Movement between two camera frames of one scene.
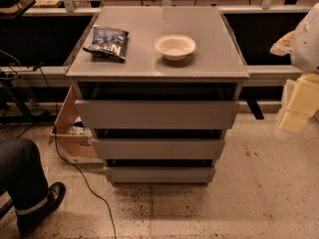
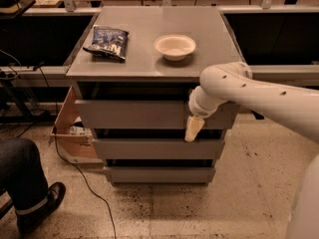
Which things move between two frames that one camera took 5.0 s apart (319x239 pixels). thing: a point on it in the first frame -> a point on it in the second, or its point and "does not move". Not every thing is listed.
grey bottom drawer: (160, 174) does not move
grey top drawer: (154, 114) does not move
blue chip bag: (109, 42) does not move
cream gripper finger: (303, 105) -> (193, 124)
